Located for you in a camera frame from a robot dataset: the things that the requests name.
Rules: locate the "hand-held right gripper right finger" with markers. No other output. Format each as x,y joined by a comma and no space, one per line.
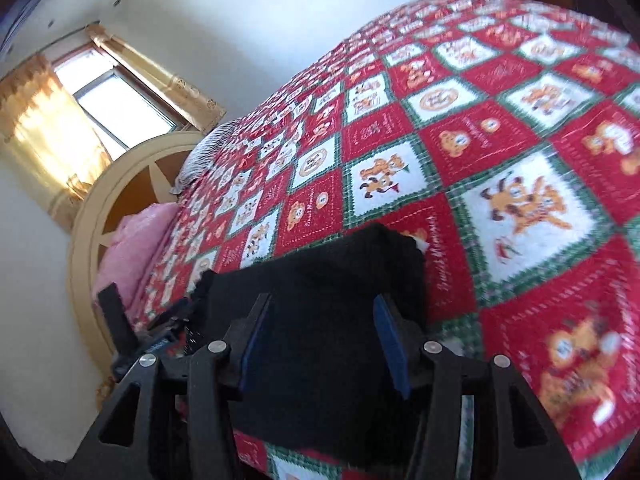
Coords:
392,345

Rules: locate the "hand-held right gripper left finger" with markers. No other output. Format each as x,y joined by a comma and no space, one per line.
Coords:
255,345

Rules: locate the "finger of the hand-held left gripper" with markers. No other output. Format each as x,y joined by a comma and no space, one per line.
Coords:
175,317

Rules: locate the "black pants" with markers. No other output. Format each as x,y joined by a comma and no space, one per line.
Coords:
325,320

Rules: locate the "pink folded quilt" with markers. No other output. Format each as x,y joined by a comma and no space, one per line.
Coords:
132,245

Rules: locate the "cream wooden headboard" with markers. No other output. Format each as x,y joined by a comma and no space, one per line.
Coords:
90,240

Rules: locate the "striped pillow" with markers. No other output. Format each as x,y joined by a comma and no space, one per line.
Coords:
205,155

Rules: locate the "orange patterned curtain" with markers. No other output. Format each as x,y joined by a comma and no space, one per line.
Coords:
155,77
40,135

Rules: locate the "window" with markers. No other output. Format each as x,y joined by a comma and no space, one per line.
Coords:
120,105

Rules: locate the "red printed bedspread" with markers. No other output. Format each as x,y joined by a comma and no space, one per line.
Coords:
475,135

